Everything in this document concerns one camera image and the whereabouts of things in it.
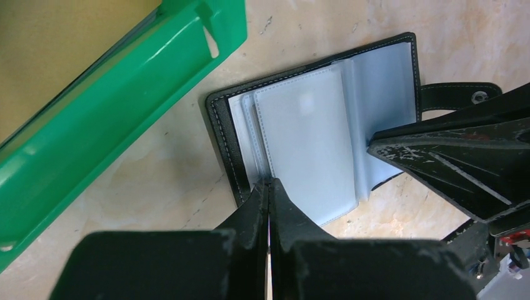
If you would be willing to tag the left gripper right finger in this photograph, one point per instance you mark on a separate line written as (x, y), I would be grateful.
(290, 229)

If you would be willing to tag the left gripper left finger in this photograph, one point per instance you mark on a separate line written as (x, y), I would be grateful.
(248, 272)

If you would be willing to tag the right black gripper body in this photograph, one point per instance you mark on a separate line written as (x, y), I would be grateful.
(488, 249)

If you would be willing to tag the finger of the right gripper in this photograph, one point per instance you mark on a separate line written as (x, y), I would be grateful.
(468, 112)
(480, 167)

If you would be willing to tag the black card holder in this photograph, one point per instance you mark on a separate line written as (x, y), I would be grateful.
(310, 126)

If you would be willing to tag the green plastic bin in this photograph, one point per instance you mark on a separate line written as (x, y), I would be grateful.
(55, 155)

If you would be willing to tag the gold card in bin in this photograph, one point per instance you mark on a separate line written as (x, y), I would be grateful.
(45, 45)

